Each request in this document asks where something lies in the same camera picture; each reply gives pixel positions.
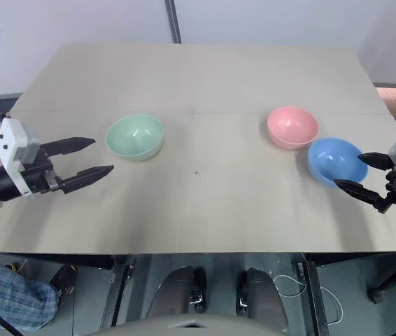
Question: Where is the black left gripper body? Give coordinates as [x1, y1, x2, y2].
[20, 141, 66, 197]

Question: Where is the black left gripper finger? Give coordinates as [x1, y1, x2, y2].
[59, 165, 115, 195]
[43, 136, 97, 159]

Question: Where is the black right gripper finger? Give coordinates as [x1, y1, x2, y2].
[356, 152, 394, 172]
[334, 178, 394, 214]

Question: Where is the blue plastic bowl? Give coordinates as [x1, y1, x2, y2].
[306, 137, 369, 190]

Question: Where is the green plastic bowl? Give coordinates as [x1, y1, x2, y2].
[105, 113, 165, 162]

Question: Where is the dark floor stand base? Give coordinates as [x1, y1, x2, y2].
[366, 267, 396, 305]

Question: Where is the pink-red plastic bowl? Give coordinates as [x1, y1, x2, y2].
[267, 106, 321, 151]

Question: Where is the person's dark shoe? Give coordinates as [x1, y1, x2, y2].
[48, 264, 78, 299]

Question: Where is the dark metal table leg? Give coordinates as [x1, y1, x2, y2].
[101, 255, 136, 328]
[293, 253, 329, 334]

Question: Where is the person's plaid trouser leg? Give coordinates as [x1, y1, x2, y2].
[0, 256, 61, 332]

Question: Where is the grey robot torso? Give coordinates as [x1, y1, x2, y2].
[111, 312, 290, 336]

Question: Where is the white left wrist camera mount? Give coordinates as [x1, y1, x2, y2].
[0, 116, 41, 199]

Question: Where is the thin white floor cable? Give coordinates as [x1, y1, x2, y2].
[272, 274, 345, 325]

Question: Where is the dark vertical wall strip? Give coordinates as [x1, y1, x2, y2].
[164, 0, 184, 45]

